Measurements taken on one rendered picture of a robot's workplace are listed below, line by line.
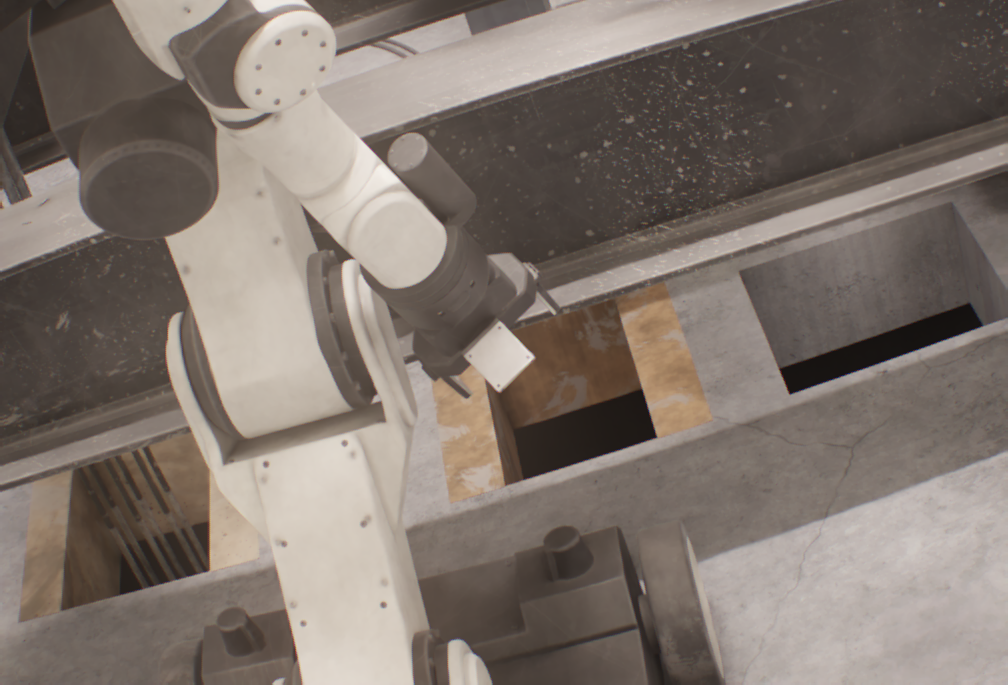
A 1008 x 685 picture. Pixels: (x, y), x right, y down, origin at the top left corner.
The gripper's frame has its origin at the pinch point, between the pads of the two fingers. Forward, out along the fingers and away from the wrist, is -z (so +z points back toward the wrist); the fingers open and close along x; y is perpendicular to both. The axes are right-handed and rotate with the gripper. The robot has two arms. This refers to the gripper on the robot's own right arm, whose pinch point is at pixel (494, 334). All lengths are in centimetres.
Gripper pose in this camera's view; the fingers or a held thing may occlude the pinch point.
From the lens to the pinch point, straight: 165.1
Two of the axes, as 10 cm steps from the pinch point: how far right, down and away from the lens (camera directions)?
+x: 7.2, -7.0, 0.1
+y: -5.8, -5.9, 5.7
